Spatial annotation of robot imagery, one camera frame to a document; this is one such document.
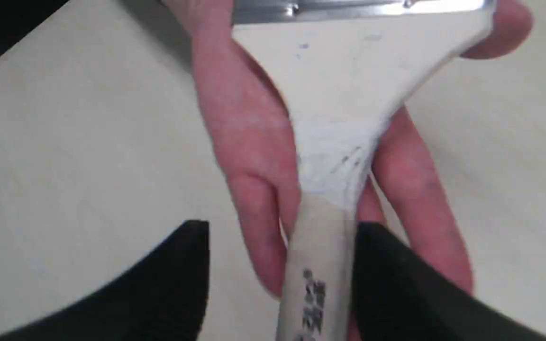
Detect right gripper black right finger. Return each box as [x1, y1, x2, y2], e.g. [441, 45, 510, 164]
[353, 223, 546, 341]

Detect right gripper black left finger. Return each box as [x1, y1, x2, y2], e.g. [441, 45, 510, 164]
[0, 220, 210, 341]

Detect white wooden paint brush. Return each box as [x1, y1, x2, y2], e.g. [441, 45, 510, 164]
[232, 0, 496, 341]

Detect bare open human hand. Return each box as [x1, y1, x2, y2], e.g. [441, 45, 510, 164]
[162, 0, 534, 341]

